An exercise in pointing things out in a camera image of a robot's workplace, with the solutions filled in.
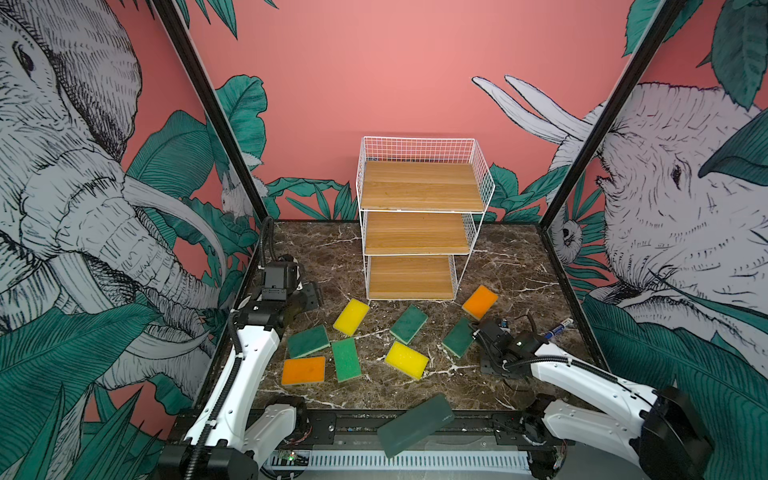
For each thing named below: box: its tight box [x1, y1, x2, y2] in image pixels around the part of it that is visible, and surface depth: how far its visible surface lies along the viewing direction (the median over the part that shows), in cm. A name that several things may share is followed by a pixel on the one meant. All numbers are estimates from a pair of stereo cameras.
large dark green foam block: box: [377, 394, 455, 457], surface depth 76 cm
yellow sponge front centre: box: [384, 340, 429, 380], surface depth 86 cm
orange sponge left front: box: [281, 356, 326, 385], surface depth 84 cm
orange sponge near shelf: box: [462, 284, 499, 321], surface depth 100 cm
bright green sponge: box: [331, 337, 361, 383], surface depth 86 cm
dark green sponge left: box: [287, 324, 331, 359], surface depth 89 cm
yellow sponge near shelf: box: [333, 298, 370, 337], surface depth 95 cm
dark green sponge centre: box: [389, 304, 429, 345], surface depth 92 cm
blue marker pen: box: [544, 318, 574, 340], surface depth 92 cm
